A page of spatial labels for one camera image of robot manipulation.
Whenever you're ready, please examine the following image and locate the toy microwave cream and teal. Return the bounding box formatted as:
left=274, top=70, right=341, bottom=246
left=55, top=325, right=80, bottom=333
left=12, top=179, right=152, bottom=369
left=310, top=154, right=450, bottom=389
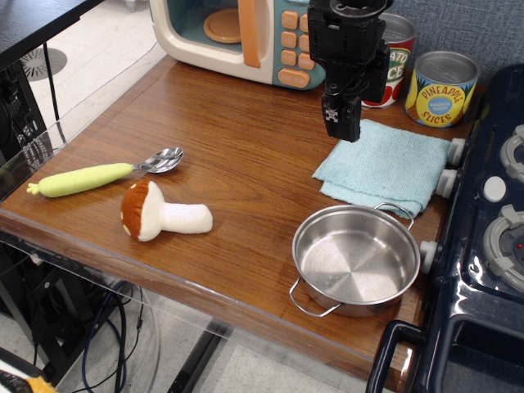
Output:
left=150, top=0, right=325, bottom=90

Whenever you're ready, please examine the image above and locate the dark blue toy stove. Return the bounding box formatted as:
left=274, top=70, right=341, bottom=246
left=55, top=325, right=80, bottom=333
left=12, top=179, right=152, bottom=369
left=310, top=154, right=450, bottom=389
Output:
left=367, top=65, right=523, bottom=392

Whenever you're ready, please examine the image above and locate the black table leg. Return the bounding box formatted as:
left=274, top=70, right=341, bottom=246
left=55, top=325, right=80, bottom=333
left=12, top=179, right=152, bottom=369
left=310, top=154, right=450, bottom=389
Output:
left=167, top=318, right=231, bottom=393

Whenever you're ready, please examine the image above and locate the black desk at left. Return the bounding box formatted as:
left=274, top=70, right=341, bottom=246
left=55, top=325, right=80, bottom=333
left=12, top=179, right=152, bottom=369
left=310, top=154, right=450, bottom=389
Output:
left=1, top=0, right=102, bottom=70

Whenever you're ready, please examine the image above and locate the pineapple slices can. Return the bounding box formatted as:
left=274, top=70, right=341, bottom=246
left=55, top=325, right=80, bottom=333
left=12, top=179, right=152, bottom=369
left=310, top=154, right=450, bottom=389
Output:
left=404, top=51, right=481, bottom=129

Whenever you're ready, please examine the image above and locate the blue cable under table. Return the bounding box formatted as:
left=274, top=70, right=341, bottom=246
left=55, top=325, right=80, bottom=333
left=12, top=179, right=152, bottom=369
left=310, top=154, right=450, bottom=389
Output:
left=81, top=286, right=128, bottom=393

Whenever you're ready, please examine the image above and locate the yellow fuzzy object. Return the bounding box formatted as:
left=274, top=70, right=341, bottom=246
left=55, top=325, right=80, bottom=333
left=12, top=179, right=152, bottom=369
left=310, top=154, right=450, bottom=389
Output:
left=1, top=370, right=56, bottom=393

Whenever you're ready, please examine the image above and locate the spoon with green handle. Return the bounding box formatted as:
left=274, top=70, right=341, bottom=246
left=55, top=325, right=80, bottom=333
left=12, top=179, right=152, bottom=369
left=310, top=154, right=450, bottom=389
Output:
left=26, top=147, right=183, bottom=198

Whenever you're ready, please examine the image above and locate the tomato sauce can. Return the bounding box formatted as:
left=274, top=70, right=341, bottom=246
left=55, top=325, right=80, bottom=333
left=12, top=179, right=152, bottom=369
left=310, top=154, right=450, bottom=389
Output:
left=363, top=12, right=417, bottom=108

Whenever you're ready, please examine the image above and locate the white stove knob top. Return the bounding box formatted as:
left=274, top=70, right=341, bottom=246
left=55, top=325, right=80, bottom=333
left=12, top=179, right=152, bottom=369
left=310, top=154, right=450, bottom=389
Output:
left=446, top=138, right=466, bottom=166

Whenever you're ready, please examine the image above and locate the white stove knob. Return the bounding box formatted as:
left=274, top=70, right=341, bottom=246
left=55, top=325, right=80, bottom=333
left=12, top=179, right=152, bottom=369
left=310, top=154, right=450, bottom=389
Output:
left=419, top=241, right=438, bottom=274
left=436, top=169, right=458, bottom=199
left=446, top=138, right=466, bottom=166

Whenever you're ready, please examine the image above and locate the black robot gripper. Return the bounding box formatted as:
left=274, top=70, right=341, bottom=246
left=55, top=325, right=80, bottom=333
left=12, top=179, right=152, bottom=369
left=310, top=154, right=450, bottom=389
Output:
left=308, top=1, right=393, bottom=142

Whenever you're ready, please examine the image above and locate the white stove knob middle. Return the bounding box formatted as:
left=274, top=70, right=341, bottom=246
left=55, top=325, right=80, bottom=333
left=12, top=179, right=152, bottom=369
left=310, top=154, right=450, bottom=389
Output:
left=436, top=169, right=458, bottom=199

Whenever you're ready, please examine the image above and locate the white stove knob bottom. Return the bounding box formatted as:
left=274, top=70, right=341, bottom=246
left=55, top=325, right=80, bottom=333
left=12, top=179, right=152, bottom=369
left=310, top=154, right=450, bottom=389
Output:
left=419, top=241, right=438, bottom=274

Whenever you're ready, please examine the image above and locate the light blue cloth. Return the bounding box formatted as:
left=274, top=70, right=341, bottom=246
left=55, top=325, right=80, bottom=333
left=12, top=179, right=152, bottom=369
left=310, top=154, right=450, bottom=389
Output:
left=313, top=120, right=450, bottom=218

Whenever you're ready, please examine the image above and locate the stainless steel pot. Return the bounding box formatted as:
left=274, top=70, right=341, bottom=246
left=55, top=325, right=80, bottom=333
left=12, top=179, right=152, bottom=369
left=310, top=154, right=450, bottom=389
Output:
left=289, top=202, right=421, bottom=318

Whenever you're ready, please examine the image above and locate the plush mushroom toy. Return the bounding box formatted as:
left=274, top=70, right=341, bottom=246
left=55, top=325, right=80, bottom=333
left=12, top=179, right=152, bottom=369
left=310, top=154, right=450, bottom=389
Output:
left=120, top=179, right=214, bottom=242

